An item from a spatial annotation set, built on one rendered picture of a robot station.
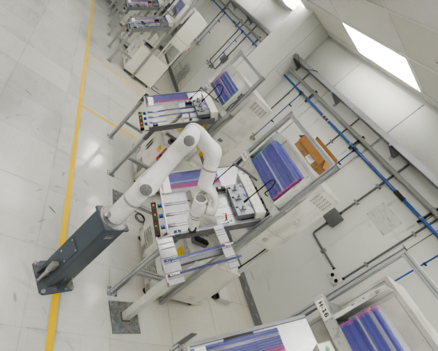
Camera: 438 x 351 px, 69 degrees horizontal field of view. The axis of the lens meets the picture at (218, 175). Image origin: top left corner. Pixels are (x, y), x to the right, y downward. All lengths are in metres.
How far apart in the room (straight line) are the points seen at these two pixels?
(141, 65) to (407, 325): 5.83
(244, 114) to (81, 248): 2.23
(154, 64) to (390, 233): 5.02
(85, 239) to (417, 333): 1.91
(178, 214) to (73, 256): 0.78
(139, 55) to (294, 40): 2.87
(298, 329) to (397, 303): 0.56
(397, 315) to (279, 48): 4.25
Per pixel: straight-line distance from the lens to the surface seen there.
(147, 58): 6.57
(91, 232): 2.15
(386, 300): 2.07
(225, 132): 3.67
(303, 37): 5.55
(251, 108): 3.60
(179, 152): 1.76
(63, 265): 2.36
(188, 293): 3.09
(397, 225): 3.64
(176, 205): 2.57
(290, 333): 2.07
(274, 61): 5.47
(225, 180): 2.78
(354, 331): 1.95
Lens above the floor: 1.98
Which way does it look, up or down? 19 degrees down
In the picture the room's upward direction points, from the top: 48 degrees clockwise
